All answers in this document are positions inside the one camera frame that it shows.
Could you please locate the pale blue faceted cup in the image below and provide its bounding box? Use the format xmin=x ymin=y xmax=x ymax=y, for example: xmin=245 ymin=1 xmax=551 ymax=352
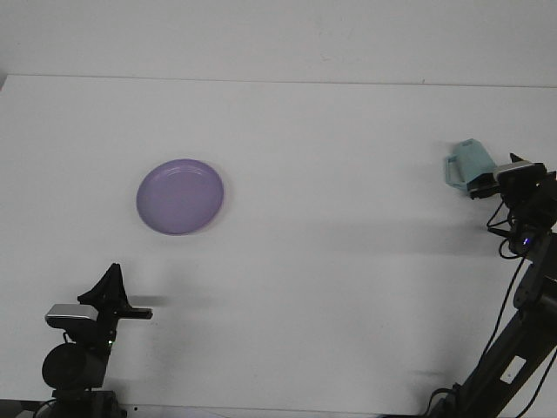
xmin=443 ymin=138 xmax=499 ymax=196

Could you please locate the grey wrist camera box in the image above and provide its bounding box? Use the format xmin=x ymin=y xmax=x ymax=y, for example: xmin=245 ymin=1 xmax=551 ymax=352
xmin=44 ymin=303 xmax=98 ymax=330
xmin=493 ymin=160 xmax=547 ymax=186

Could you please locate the pale purple round plate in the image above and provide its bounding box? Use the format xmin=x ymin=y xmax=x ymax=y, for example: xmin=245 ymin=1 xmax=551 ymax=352
xmin=135 ymin=158 xmax=226 ymax=237

